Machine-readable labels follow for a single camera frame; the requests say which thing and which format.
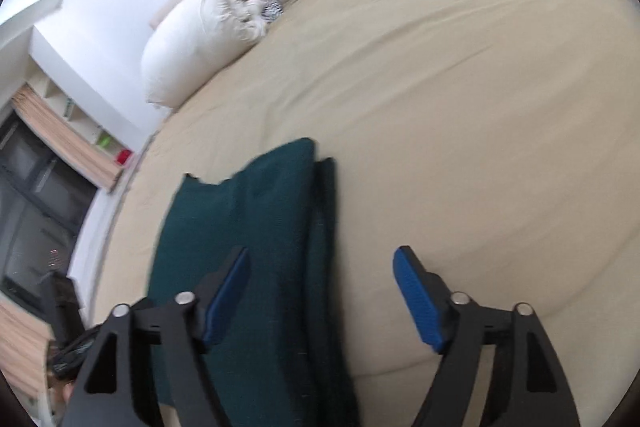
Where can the white pillow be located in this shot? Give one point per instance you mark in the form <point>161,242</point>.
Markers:
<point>195,40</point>

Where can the white wall shelf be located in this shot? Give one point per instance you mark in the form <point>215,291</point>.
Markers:
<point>40,89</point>

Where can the black white striped cloth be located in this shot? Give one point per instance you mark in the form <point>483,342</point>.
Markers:
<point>272,10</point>

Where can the beige bed sheet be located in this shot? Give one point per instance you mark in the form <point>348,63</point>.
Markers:
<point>497,138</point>

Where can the red box on shelf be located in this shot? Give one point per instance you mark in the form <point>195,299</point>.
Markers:
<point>123,156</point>

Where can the dark green knit sweater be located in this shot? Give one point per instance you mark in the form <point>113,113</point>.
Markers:
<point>281,362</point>

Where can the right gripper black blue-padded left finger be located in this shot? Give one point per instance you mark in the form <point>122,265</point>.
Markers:
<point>116,383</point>

